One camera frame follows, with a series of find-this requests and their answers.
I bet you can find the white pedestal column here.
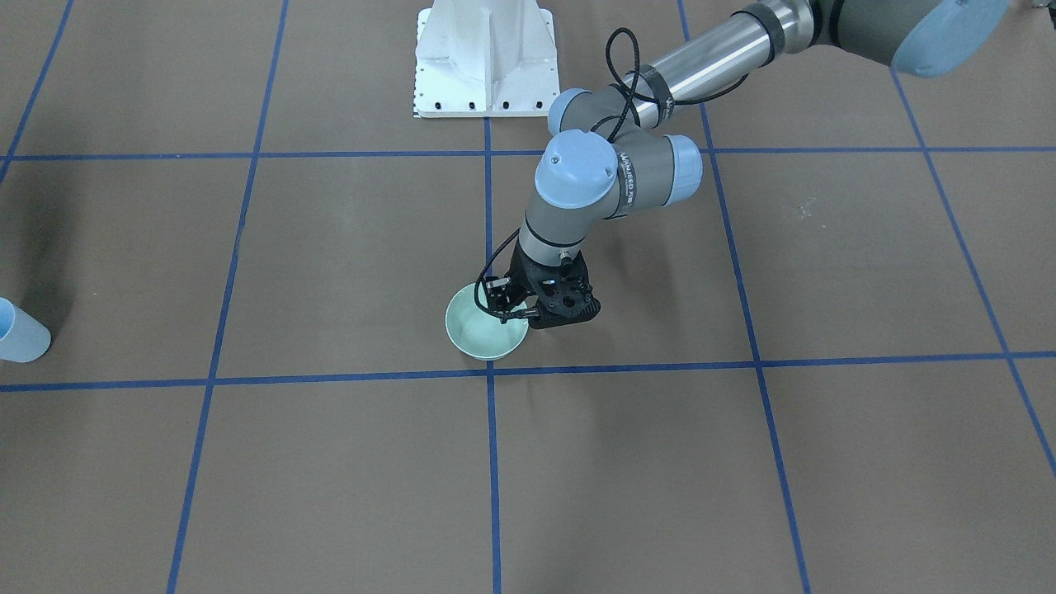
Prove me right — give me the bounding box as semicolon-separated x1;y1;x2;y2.
412;1;559;118

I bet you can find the green bowl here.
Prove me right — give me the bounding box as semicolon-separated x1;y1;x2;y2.
445;283;529;361

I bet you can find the black camera cable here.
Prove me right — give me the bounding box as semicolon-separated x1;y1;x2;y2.
474;233;522;318

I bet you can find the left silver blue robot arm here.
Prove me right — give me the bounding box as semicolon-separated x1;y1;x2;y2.
471;1;1008;328

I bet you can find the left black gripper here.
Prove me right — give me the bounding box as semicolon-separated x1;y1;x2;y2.
483;244;587;323

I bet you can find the blue cup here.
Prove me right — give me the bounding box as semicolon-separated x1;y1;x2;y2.
1;298;52;361

